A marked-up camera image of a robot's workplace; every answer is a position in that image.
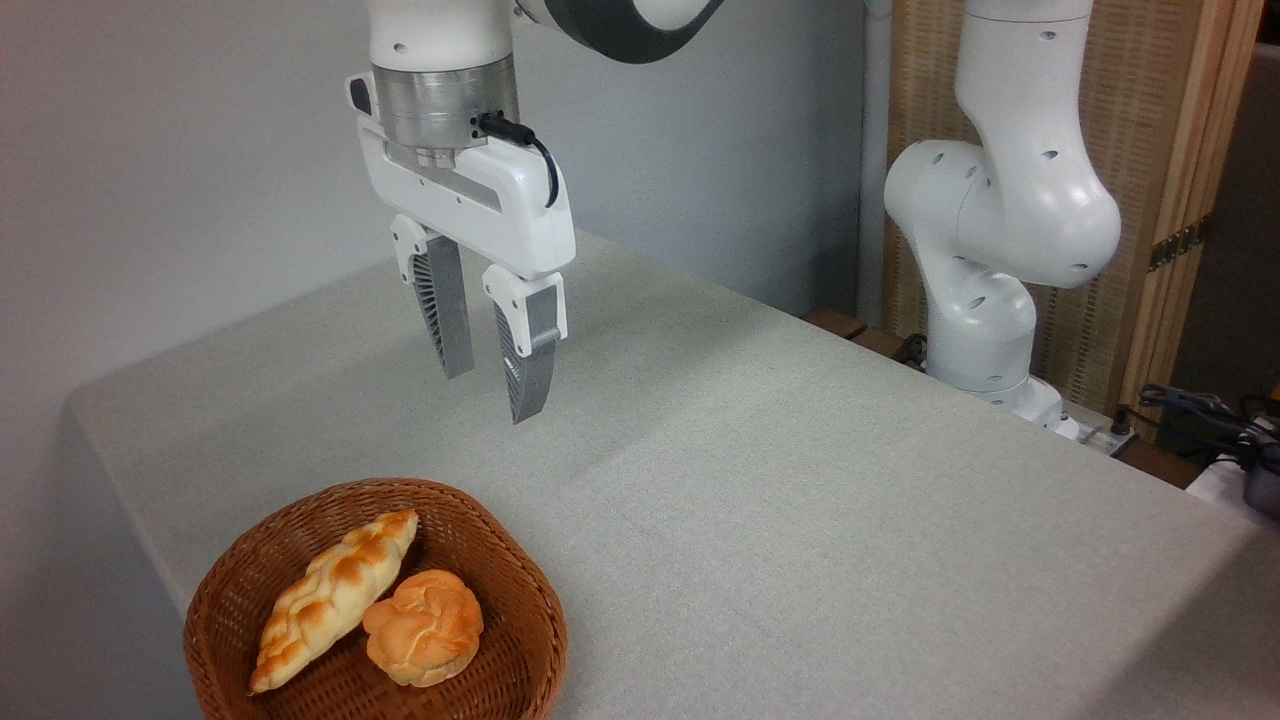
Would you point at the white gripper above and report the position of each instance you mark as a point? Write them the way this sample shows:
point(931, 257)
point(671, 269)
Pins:
point(500, 200)

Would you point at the round knotted bread roll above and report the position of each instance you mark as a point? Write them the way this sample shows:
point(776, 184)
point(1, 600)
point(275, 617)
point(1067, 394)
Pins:
point(425, 625)

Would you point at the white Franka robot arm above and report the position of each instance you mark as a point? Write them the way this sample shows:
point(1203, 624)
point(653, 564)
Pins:
point(1000, 200)

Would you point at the long braided bread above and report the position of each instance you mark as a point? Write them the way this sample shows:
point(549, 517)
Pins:
point(330, 595)

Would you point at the brown wicker basket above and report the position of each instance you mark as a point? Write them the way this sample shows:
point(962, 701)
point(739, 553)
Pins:
point(505, 640)

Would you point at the wooden woven folding screen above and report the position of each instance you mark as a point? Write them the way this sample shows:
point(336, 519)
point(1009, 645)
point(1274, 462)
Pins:
point(1135, 100)

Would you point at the metal screen hinge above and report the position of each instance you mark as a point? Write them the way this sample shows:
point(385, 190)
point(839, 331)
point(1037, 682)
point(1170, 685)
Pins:
point(1178, 243)

